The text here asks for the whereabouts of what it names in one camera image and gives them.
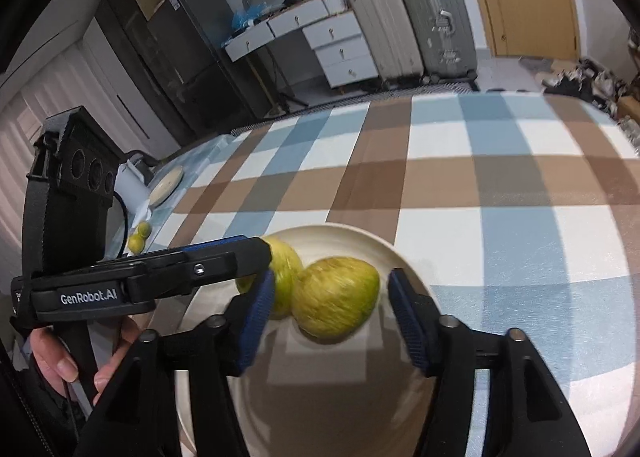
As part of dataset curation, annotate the white drawer cabinet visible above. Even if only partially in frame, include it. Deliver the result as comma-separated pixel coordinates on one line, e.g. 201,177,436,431
302,12,379,88

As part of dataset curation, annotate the beige suitcase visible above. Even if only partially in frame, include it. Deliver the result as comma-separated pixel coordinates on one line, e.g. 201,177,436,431
342,0,426,90

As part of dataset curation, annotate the white jug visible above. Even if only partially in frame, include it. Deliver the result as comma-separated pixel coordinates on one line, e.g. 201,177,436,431
115,160,153,210

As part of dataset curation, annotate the person's left hand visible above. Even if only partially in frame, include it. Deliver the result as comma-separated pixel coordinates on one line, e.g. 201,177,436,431
29,316,142,405

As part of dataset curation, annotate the silver suitcase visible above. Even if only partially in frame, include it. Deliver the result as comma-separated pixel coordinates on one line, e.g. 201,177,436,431
397,0,478,85

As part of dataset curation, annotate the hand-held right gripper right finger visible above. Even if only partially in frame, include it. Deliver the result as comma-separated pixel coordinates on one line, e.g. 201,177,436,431
387,267,593,457

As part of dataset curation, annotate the round beige plate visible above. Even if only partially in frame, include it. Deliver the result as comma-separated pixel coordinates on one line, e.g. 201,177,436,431
175,224,443,457

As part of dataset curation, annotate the pale curtain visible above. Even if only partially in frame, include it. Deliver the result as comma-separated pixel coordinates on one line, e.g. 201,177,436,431
0,22,181,248

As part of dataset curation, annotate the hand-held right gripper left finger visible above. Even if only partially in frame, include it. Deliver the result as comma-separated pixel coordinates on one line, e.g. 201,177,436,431
75,269,277,457

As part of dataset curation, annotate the pile of shoes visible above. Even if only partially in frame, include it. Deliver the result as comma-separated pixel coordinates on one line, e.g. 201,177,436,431
520,57,640,113

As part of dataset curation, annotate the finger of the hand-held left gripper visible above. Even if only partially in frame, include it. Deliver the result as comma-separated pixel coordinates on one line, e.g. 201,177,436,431
104,235,252,267
125,236,274,304

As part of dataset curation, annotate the blue plastic bag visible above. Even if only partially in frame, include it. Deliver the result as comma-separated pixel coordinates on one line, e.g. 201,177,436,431
220,2,273,45

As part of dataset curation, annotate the green guava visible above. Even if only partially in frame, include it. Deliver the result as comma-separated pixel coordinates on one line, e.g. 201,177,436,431
291,257,382,343
235,235,305,320

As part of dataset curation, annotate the black cable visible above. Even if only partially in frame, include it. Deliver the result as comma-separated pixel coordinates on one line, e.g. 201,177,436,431
112,194,130,258

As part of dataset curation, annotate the dark grey fridge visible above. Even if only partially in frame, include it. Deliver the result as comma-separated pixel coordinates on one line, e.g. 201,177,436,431
147,0,273,123

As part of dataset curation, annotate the small beige dish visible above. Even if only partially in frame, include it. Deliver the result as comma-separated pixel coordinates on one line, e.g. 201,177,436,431
150,164,185,208

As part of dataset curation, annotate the white desk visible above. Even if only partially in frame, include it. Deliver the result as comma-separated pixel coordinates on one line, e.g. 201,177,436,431
224,0,351,113

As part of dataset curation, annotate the dark tall cabinet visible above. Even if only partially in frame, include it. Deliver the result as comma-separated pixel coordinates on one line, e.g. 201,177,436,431
95,0,201,143

